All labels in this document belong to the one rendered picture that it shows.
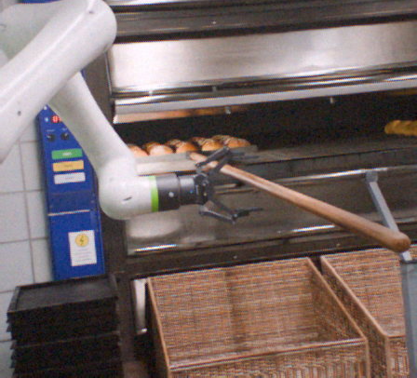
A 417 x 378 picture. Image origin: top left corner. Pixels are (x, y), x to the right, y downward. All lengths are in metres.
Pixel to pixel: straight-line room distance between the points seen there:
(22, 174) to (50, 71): 0.98
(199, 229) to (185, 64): 0.54
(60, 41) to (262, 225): 1.20
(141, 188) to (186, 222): 0.64
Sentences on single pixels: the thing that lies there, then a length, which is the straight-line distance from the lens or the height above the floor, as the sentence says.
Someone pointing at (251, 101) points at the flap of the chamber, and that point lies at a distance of 2.23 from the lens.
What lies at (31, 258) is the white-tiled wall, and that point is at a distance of 2.36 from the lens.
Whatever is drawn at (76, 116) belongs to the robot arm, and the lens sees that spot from 1.72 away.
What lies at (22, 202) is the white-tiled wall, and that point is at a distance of 2.33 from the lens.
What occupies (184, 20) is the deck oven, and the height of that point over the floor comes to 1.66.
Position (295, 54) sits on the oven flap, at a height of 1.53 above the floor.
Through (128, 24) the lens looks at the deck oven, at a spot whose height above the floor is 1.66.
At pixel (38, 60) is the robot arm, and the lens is 1.38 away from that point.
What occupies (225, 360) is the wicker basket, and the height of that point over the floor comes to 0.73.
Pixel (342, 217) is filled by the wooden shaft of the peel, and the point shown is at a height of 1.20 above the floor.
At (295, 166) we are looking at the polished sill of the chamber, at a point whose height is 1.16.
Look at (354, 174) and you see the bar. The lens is 2.10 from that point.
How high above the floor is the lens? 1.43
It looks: 6 degrees down
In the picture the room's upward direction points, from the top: 5 degrees counter-clockwise
